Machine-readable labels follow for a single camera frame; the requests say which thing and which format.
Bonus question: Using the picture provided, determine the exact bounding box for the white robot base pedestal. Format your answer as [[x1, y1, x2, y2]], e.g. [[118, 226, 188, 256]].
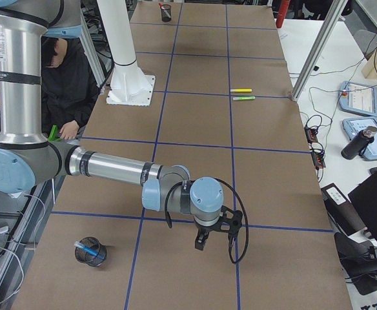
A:
[[97, 0, 156, 107]]

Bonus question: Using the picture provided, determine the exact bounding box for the black mesh cup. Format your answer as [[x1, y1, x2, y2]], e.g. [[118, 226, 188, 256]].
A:
[[74, 236, 107, 267], [160, 4, 172, 22]]

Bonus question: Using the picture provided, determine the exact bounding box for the right black mesh cup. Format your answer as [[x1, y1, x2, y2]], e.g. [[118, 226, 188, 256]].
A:
[[74, 236, 107, 267]]

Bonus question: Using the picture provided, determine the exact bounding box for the aluminium frame post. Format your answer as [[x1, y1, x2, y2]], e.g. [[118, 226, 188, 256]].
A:
[[290, 0, 346, 101]]

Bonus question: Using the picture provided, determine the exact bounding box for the blue marker pen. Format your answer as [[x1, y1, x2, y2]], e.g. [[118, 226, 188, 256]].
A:
[[74, 241, 104, 259]]

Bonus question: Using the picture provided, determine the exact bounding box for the black water bottle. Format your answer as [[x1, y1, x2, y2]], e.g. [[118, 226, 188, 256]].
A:
[[341, 126, 377, 160]]

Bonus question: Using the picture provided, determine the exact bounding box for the red cylinder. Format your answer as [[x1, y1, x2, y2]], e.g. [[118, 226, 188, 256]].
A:
[[276, 0, 290, 29]]

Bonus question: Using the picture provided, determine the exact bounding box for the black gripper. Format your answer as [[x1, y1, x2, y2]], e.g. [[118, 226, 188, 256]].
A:
[[194, 206, 243, 251]]

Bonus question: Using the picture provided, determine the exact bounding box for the seated person in black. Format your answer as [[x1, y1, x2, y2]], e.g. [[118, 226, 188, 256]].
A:
[[41, 37, 100, 140]]

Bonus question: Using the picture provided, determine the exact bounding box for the yellow marker pen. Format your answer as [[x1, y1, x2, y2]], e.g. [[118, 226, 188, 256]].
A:
[[230, 88, 252, 93]]

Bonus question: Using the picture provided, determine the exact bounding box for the near blue teach pendant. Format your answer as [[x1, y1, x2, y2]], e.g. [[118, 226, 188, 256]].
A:
[[341, 117, 377, 161]]

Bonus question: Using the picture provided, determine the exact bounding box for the green handheld tool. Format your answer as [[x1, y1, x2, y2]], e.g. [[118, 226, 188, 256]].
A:
[[48, 125, 62, 141]]

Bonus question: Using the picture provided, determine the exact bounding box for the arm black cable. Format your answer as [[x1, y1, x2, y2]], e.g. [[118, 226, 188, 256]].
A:
[[164, 179, 250, 265]]

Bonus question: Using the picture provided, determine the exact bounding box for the blue teach pendant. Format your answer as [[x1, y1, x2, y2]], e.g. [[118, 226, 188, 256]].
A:
[[339, 81, 377, 116], [341, 117, 377, 161]]

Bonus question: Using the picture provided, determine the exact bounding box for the green marker pen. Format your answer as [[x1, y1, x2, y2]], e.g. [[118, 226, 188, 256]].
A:
[[232, 96, 256, 101]]

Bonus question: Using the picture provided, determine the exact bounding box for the far blue teach pendant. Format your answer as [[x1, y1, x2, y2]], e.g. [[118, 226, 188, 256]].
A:
[[339, 81, 377, 116]]

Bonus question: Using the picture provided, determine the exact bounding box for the left black mesh cup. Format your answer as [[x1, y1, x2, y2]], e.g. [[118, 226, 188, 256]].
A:
[[160, 4, 172, 22]]

